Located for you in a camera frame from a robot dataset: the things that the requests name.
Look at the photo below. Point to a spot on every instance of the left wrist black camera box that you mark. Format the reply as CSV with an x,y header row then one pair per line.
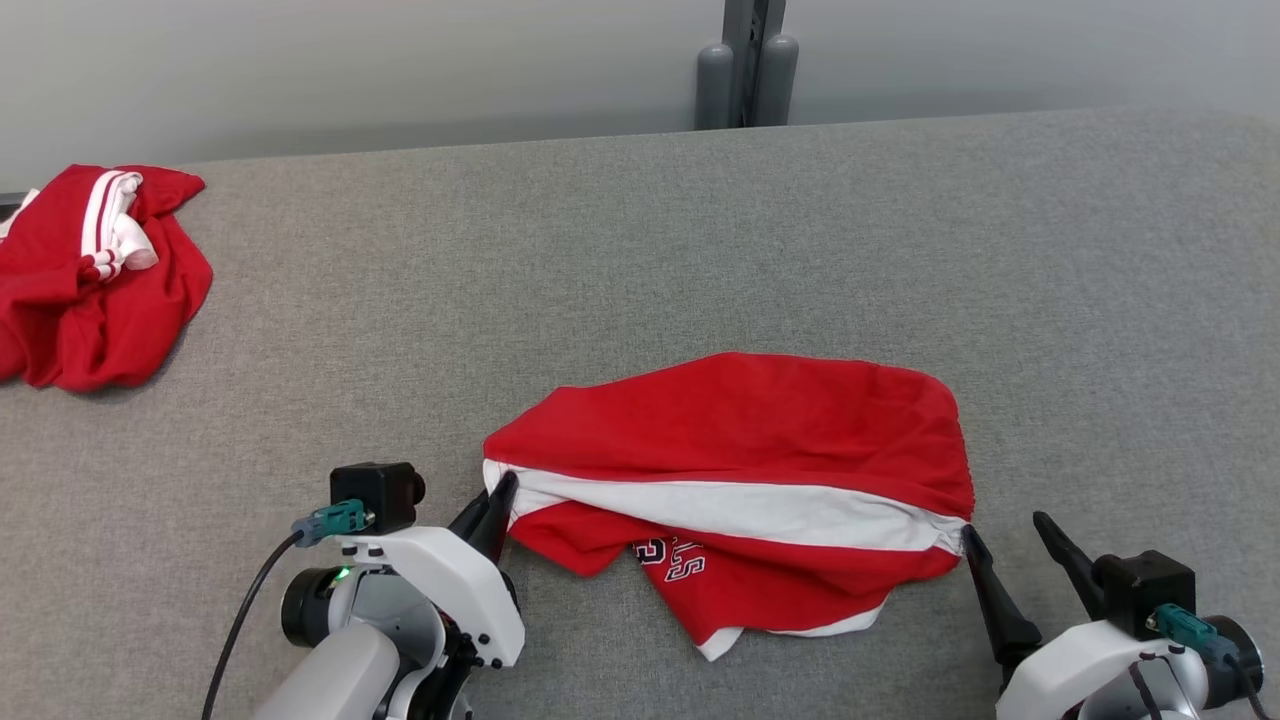
x,y
375,495

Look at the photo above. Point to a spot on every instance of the right camera teal connector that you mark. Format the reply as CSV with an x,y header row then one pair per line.
x,y
1185,625

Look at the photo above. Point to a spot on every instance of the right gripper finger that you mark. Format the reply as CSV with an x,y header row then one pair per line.
x,y
1005,620
1075,565

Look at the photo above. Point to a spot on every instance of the left camera teal connector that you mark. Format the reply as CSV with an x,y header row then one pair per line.
x,y
335,520

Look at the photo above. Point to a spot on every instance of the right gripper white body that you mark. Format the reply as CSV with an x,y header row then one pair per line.
x,y
1070,665

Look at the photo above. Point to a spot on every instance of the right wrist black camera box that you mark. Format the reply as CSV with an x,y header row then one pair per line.
x,y
1140,590

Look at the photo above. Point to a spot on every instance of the grey metal partition post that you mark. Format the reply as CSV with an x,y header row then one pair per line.
x,y
752,60

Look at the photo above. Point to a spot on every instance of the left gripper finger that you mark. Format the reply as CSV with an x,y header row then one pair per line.
x,y
470,522
497,525

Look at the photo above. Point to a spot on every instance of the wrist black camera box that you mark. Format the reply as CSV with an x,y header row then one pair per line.
x,y
1140,590
375,495

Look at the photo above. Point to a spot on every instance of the grey cylindrical partition foot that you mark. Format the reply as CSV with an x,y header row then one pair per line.
x,y
779,85
714,90

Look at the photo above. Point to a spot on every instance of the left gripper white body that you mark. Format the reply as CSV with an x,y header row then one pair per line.
x,y
460,590

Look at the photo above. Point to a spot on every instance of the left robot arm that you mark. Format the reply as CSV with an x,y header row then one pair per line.
x,y
330,675

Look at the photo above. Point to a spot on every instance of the camera teal connector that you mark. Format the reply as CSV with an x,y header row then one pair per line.
x,y
1185,625
335,520

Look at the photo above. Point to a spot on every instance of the red white basketball jersey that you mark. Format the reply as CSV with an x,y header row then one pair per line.
x,y
750,420
80,330

